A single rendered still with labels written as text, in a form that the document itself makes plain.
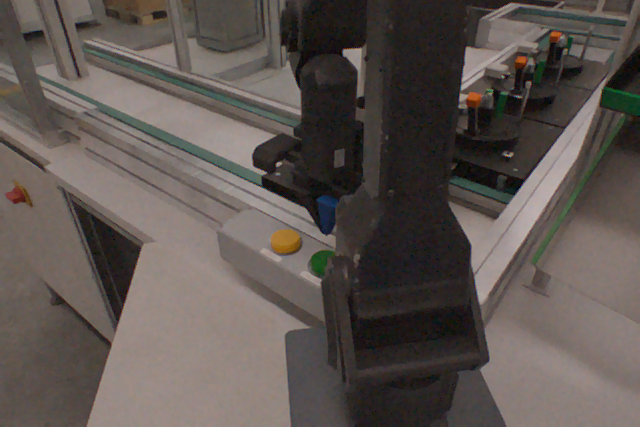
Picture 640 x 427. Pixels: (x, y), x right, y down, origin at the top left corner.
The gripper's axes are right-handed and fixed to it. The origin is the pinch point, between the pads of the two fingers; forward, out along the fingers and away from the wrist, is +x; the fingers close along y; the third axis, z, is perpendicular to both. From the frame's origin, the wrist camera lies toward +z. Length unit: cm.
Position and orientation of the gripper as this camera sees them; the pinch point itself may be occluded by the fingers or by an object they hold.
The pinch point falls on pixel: (327, 210)
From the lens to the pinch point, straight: 53.3
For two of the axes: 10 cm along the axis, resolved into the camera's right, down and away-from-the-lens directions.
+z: 6.2, -4.3, 6.6
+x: 0.0, 8.3, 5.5
